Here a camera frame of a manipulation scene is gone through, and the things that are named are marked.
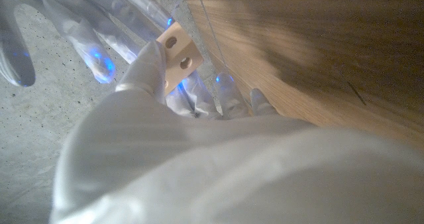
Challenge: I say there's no small wooden block with holes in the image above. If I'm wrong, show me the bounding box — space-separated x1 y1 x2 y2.
155 21 205 95

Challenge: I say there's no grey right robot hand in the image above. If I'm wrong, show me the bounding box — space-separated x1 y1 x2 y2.
0 0 176 87

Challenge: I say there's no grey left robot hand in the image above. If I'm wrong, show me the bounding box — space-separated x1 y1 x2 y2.
49 40 424 224

